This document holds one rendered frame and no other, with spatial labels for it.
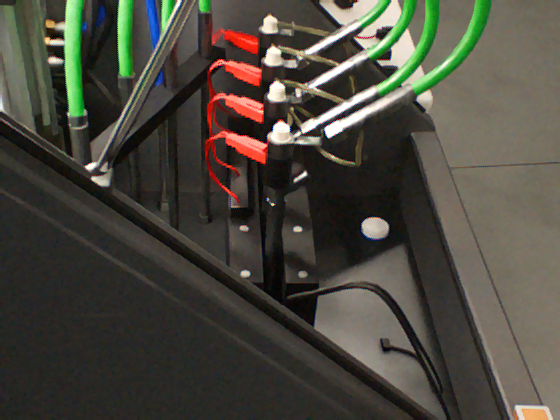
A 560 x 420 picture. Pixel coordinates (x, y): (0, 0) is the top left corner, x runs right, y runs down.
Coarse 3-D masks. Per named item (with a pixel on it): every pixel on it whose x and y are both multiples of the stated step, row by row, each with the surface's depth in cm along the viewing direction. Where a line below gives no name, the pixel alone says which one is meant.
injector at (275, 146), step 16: (272, 144) 84; (288, 144) 84; (272, 160) 85; (288, 160) 85; (272, 176) 86; (288, 176) 86; (304, 176) 87; (272, 192) 87; (288, 192) 88; (272, 208) 89; (272, 224) 91; (272, 240) 92; (272, 256) 93; (272, 272) 95; (272, 288) 97
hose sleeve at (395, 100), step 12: (408, 84) 82; (384, 96) 83; (396, 96) 82; (408, 96) 81; (372, 108) 82; (384, 108) 82; (396, 108) 82; (348, 120) 83; (360, 120) 83; (372, 120) 83; (348, 132) 83
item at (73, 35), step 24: (72, 0) 74; (480, 0) 76; (72, 24) 75; (480, 24) 77; (72, 48) 77; (456, 48) 79; (72, 72) 78; (432, 72) 81; (72, 96) 80; (72, 120) 81
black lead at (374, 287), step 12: (324, 288) 87; (336, 288) 86; (348, 288) 86; (372, 288) 84; (288, 300) 92; (384, 300) 84; (396, 312) 85; (408, 324) 89; (408, 336) 86; (384, 348) 103; (396, 348) 104; (420, 348) 91; (420, 360) 88; (432, 384) 89; (444, 408) 90
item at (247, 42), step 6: (228, 36) 107; (234, 36) 106; (240, 36) 106; (246, 36) 106; (252, 36) 106; (234, 42) 107; (240, 42) 106; (246, 42) 105; (252, 42) 105; (246, 48) 106; (252, 48) 105
